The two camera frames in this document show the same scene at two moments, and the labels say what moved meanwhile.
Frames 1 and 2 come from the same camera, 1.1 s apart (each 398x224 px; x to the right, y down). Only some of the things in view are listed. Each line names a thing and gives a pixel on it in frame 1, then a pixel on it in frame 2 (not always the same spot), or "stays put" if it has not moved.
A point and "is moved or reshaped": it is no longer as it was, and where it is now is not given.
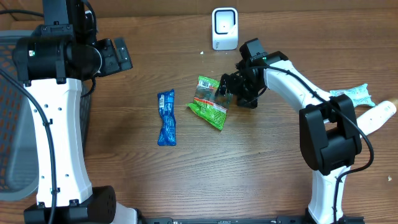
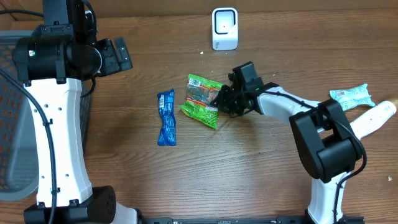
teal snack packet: [359, 96] stays put
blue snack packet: [167, 135] stays put
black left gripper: [114, 63] stays put
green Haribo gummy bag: [209, 101] is moved or reshaped
